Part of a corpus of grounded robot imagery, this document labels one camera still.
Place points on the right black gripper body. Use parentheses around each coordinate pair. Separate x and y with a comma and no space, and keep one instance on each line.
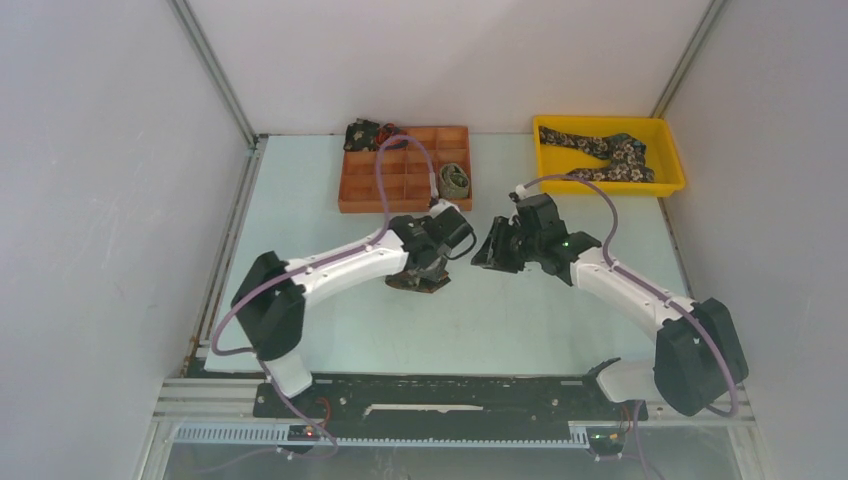
(529,246)

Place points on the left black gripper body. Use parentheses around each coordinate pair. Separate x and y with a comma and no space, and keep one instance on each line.
(440,256)

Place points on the green orange patterned tie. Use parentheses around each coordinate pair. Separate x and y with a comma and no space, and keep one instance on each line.
(395,281)

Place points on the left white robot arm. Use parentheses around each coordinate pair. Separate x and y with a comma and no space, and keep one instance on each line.
(271,302)

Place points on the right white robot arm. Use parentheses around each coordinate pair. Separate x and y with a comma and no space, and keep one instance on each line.
(697,357)

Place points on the rolled olive green tie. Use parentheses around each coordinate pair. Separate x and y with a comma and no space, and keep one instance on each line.
(453,182)

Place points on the orange compartment tray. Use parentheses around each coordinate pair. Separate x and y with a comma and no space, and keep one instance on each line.
(404,170)

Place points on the rolled red black tie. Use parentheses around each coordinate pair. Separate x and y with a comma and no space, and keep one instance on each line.
(387,136)

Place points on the dark floral tie in bin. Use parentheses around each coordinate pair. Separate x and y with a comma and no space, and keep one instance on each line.
(623,154)

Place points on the rolled black floral tie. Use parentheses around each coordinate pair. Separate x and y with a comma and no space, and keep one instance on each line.
(361,135)

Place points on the yellow plastic bin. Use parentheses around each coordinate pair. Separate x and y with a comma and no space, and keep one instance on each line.
(553,163)

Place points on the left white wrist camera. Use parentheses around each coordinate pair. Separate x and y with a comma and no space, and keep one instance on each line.
(439,205)

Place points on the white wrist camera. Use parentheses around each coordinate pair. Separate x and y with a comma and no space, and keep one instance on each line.
(439,205)
(520,193)

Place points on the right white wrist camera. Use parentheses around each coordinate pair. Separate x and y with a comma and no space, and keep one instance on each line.
(520,193)

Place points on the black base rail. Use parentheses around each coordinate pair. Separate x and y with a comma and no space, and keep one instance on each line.
(362,408)

